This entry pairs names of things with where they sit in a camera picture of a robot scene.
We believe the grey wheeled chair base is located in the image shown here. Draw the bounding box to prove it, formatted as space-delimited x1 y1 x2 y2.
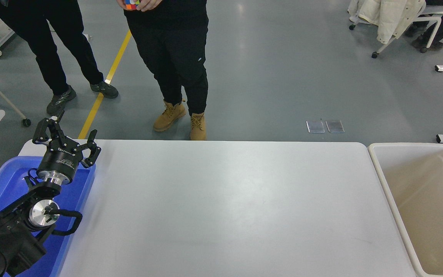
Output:
0 74 32 127

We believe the blue plastic tray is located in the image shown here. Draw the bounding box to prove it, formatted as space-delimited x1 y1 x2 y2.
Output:
0 156 96 277

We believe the square metal floor plate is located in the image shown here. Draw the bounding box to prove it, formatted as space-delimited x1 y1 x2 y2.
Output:
306 120 325 133
326 120 345 133

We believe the cream padded jacket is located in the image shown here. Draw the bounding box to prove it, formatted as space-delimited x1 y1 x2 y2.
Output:
348 0 426 45

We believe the person with tan boots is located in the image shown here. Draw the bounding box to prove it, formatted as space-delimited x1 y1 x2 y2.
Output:
116 0 209 141

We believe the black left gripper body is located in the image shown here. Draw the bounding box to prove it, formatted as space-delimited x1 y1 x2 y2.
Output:
37 141 81 180

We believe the person with grey shoes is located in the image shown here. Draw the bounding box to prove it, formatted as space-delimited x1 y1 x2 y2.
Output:
0 0 119 115

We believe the large pale plastic bin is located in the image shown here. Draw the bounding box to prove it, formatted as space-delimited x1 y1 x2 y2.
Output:
368 142 443 277

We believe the white wheeled chair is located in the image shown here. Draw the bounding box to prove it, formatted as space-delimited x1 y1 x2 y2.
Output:
349 5 443 59

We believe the person's left hand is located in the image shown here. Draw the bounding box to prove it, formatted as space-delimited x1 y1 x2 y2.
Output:
137 0 163 12

